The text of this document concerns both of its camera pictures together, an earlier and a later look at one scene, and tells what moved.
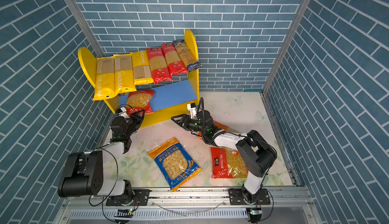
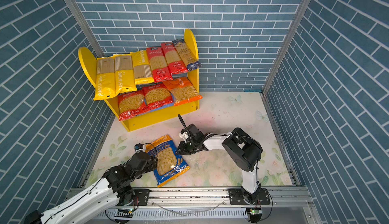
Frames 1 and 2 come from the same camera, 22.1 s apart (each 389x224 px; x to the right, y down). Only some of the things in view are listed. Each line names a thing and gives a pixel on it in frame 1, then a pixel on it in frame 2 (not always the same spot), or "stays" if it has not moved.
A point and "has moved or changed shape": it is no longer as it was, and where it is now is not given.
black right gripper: (186, 120) → (182, 150)
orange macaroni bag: (218, 124) → (182, 91)
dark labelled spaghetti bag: (190, 62) stays
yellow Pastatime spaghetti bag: (105, 84) stays
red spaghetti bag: (175, 64) stays
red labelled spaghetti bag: (160, 70) stays
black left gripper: (133, 117) → (153, 163)
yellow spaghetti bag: (142, 70) stays
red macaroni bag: (140, 100) has moved or changed shape
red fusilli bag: (227, 163) → (157, 96)
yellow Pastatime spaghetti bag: (124, 75) stays
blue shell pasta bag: (177, 164) stays
